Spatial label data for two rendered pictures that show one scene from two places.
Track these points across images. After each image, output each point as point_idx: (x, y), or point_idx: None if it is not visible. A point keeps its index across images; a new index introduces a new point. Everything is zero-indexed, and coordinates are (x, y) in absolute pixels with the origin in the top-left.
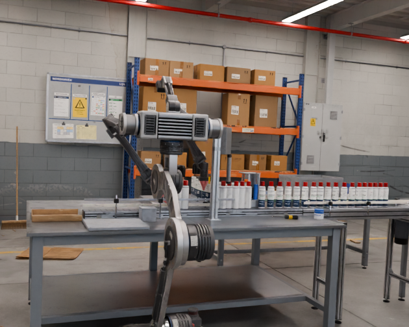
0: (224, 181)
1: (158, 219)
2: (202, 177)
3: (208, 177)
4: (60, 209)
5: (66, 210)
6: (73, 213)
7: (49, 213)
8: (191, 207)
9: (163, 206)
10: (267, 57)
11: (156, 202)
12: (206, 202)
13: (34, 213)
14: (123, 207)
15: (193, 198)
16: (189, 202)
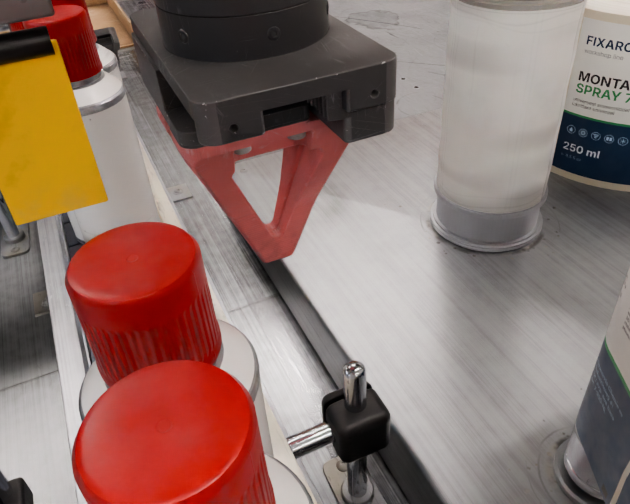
0: (83, 483)
1: None
2: (142, 34)
3: (57, 74)
4: (118, 7)
5: (123, 17)
6: (130, 34)
7: (115, 12)
8: (322, 329)
9: (246, 177)
10: None
11: (427, 129)
12: (335, 428)
13: (107, 0)
14: (402, 78)
15: (43, 266)
16: (612, 272)
